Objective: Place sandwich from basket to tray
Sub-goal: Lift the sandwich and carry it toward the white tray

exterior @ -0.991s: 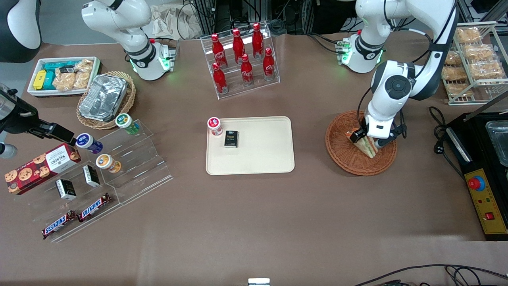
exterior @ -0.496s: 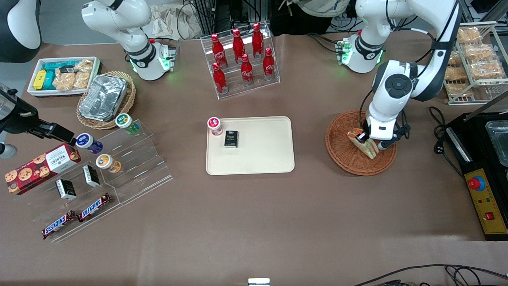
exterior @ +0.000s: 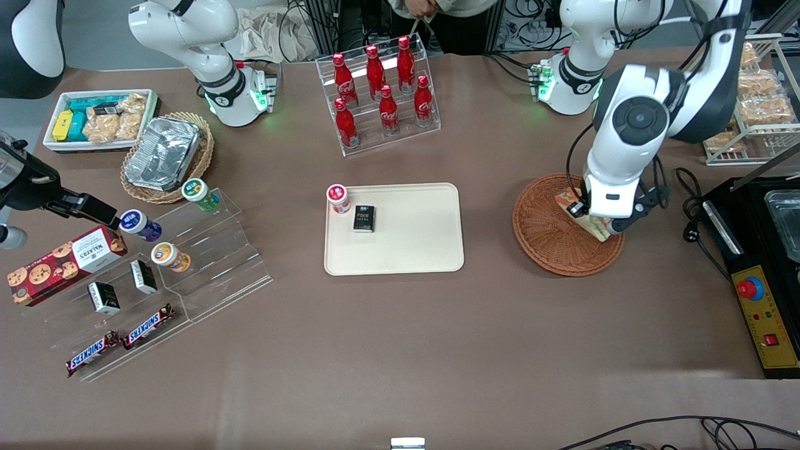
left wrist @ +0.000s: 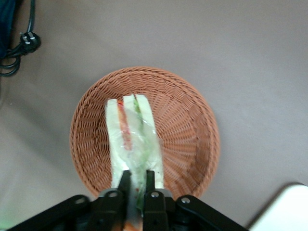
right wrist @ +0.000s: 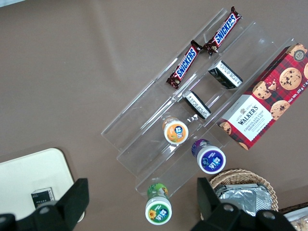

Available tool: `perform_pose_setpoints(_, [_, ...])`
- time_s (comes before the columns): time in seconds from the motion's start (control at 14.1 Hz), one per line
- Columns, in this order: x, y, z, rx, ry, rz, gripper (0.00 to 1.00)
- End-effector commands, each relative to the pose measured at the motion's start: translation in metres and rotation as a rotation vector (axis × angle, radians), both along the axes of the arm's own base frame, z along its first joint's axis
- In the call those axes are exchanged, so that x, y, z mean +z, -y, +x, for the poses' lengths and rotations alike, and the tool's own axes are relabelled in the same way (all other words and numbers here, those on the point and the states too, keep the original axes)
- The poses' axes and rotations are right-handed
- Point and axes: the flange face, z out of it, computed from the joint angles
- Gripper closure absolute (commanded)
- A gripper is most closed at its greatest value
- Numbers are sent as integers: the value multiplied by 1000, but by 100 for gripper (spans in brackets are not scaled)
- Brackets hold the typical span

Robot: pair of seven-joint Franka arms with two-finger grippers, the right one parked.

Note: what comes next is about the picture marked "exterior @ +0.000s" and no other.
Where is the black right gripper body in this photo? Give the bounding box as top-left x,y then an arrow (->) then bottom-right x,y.
0,132 -> 71,213

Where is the sandwich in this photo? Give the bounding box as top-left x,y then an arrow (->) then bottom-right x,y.
554,189 -> 612,243

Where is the round brown wicker basket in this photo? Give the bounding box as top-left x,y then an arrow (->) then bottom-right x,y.
512,172 -> 626,278

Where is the aluminium foil tray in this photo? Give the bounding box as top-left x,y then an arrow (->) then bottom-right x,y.
124,116 -> 202,193

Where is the shallow tan wicker basket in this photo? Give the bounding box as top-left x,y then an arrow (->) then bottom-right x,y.
121,111 -> 215,205

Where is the metal tray in machine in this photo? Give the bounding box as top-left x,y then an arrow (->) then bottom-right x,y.
764,189 -> 800,263

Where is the beige plastic tray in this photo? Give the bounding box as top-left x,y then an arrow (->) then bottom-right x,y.
324,182 -> 465,276

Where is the white plastic bin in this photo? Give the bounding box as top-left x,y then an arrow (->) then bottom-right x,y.
42,89 -> 160,154

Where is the purple lid cup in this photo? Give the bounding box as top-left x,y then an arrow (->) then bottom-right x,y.
119,209 -> 163,243

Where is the red Walkers cookie box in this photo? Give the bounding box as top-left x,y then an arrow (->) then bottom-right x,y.
7,225 -> 128,307

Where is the black white small carton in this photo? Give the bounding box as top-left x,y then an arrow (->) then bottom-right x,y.
87,281 -> 121,316
130,259 -> 158,295

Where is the orange lid cup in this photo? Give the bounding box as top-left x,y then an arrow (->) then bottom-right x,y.
151,242 -> 191,273

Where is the green lid cup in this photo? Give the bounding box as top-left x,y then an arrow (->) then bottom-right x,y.
181,178 -> 221,212

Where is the Snickers bar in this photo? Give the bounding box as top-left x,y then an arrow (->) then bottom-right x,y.
122,303 -> 176,350
66,330 -> 121,378

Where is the clear acrylic stepped display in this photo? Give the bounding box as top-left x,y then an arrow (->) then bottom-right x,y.
37,187 -> 274,383

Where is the black sealing machine yellow panel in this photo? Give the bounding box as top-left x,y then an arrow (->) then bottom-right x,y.
700,147 -> 800,380

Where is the red cola bottle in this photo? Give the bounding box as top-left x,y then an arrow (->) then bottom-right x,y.
332,52 -> 359,108
334,98 -> 359,149
365,45 -> 387,101
414,75 -> 434,128
379,85 -> 400,136
397,36 -> 416,93

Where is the clear acrylic bottle rack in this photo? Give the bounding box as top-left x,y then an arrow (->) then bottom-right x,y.
315,34 -> 442,157

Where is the person in beige top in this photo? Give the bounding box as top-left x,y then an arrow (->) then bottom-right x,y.
387,0 -> 501,56

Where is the red white small cup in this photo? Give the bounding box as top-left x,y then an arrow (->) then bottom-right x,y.
326,184 -> 352,215

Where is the crumpled beige paper bag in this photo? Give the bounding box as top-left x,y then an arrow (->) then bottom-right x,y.
241,6 -> 319,63

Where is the black power cable with plug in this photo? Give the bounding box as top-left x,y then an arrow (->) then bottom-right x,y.
674,166 -> 732,282

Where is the white wire rack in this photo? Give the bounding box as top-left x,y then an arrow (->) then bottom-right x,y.
703,34 -> 800,166

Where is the black floor cable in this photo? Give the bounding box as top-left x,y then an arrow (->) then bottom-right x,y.
556,415 -> 800,450

